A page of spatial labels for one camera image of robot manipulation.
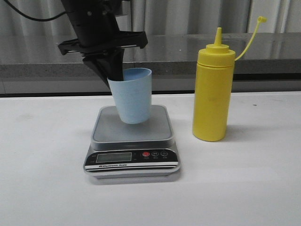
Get yellow squeeze bottle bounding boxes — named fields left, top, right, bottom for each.
left=192, top=16, right=267, bottom=142

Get grey stone counter ledge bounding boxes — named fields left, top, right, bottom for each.
left=0, top=32, right=301, bottom=81

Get light blue plastic cup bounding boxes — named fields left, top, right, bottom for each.
left=108, top=68, right=152, bottom=124

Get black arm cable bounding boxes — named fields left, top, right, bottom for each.
left=4, top=0, right=68, bottom=21

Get silver digital kitchen scale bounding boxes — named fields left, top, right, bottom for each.
left=83, top=105, right=181, bottom=179

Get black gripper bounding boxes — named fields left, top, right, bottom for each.
left=58, top=0, right=148, bottom=88

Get grey pleated curtain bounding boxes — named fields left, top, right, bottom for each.
left=0, top=0, right=301, bottom=36

